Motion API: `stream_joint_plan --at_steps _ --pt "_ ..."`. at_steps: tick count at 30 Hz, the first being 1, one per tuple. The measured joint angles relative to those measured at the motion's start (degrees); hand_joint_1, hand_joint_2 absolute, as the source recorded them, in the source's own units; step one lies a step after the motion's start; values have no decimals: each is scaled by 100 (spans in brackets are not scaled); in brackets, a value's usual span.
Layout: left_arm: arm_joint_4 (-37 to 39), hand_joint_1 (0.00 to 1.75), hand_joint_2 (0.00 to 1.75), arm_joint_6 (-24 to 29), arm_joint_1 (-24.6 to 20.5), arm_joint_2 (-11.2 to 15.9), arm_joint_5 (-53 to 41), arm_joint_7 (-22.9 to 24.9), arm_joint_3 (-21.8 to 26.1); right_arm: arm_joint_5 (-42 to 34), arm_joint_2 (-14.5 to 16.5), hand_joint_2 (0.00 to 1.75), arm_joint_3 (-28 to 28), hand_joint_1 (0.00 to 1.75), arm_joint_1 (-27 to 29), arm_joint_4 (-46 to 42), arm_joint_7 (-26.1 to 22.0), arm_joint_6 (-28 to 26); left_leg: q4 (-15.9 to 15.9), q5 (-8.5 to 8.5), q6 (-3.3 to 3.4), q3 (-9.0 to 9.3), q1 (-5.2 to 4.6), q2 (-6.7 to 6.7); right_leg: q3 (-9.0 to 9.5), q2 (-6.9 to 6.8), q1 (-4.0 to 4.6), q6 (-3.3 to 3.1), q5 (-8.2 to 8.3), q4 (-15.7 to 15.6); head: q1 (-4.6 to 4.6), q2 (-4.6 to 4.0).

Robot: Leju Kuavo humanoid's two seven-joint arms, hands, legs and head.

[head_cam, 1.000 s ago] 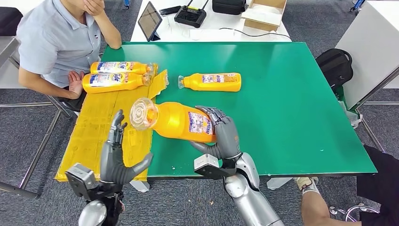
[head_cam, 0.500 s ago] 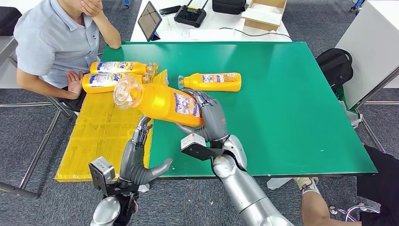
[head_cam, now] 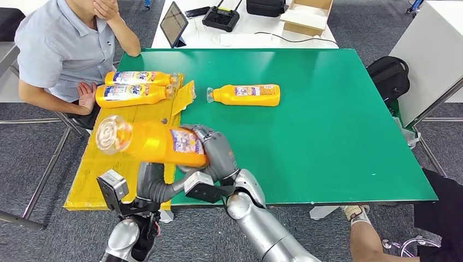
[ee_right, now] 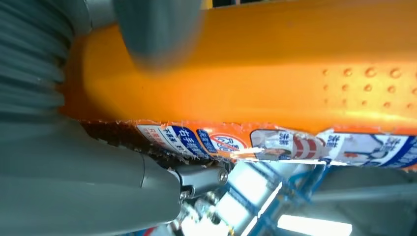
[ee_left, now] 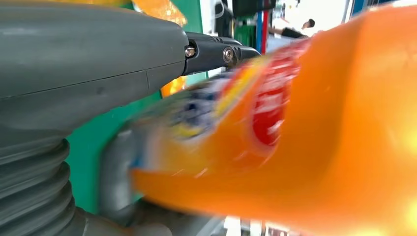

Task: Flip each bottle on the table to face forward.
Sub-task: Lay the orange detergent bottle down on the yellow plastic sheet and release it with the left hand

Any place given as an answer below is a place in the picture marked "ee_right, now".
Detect blue metal rack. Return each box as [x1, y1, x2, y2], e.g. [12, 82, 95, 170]
[225, 163, 329, 236]

